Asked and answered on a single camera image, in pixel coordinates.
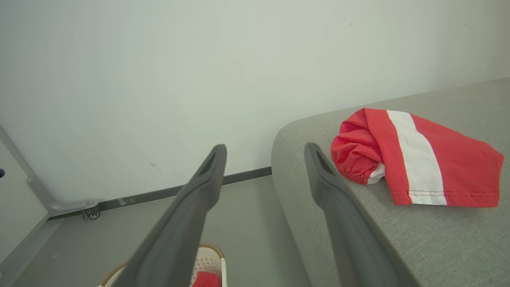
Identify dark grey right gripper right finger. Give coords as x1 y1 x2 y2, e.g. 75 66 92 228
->
304 142 421 287

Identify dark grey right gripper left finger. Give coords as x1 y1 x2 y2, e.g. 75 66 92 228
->
112 144 228 287

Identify plain red garment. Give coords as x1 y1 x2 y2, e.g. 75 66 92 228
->
191 271 222 287

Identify red shorts with white stripe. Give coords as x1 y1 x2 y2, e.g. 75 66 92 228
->
330 108 504 208

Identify grey fabric sofa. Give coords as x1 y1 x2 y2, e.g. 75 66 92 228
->
271 78 510 287

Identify cream plastic laundry basket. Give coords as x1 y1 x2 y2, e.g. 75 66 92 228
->
98 243 228 287

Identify grey floor skirting strip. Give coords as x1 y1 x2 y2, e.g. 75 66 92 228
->
0 215 60 285

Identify black wall baseboard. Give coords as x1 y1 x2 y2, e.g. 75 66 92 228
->
48 167 273 221

